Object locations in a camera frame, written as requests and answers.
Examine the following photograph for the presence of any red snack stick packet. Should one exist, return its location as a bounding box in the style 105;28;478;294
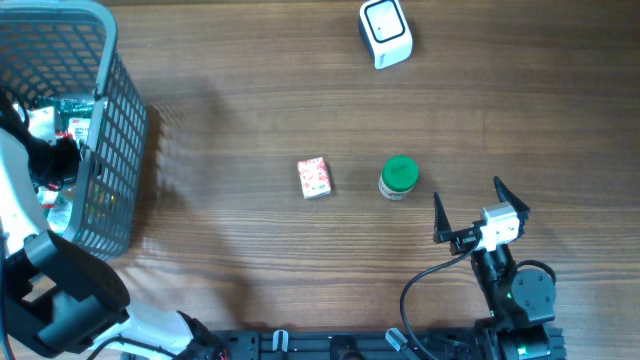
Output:
39;133;77;210

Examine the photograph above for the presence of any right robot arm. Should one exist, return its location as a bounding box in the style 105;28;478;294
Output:
429;177;567;360

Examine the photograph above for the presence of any small red patterned box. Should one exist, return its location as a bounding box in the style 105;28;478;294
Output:
297;157;332;199

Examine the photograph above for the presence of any dark grey mesh basket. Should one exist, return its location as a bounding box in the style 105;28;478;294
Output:
1;1;149;261

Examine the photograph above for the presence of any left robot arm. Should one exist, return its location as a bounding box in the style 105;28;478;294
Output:
1;90;228;359

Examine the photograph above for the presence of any green lid white jar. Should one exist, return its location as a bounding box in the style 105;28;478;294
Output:
378;155;419;201

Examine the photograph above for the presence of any white barcode scanner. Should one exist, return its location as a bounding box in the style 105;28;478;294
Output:
358;0;413;70

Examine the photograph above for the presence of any green 3M gloves package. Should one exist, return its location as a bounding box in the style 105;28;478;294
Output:
14;95;97;236

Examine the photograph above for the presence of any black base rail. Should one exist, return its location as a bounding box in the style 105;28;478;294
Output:
214;328;567;360

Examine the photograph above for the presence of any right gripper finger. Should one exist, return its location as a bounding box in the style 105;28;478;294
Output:
433;192;452;244
493;176;530;220

